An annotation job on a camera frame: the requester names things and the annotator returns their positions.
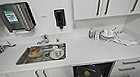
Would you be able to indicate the green bowl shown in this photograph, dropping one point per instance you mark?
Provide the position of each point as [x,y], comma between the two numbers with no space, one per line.
[87,73]

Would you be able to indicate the stainless steel dishwasher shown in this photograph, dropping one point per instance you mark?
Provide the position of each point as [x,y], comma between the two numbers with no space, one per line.
[103,76]

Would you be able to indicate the white plate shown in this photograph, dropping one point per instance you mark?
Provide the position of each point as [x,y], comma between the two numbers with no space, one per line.
[62,55]

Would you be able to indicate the white mug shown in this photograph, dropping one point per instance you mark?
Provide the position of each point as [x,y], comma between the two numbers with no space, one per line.
[56,51]

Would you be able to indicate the white plastic bottle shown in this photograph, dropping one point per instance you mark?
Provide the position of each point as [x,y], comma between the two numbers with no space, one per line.
[96,35]

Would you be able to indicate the chrome sink faucet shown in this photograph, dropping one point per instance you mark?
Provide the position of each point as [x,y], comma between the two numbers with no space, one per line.
[43,39]

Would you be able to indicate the stack of white dishes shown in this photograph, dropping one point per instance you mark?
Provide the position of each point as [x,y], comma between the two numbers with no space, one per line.
[107,34]

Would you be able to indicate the orange sponge in bowl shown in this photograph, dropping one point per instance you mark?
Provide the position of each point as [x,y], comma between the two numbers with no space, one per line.
[34,53]

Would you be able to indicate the steel sink basin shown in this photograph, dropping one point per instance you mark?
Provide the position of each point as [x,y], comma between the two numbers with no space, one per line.
[21,60]

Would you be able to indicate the steel paper towel dispenser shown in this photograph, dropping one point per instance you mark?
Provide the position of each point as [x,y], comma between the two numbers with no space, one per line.
[13,16]

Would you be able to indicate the white narrow drawer cabinet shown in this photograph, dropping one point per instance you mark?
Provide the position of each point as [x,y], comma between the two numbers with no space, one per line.
[129,68]

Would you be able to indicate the white wall outlet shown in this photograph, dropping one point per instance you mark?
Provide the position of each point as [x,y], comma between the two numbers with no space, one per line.
[73,25]

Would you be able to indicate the black wall soap dispenser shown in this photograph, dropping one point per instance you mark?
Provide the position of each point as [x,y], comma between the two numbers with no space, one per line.
[59,17]

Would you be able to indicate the small wall label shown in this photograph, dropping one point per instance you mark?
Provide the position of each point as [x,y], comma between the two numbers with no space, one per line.
[44,16]

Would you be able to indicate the white three-door wall cabinet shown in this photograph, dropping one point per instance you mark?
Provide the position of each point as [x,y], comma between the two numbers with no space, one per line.
[115,0]

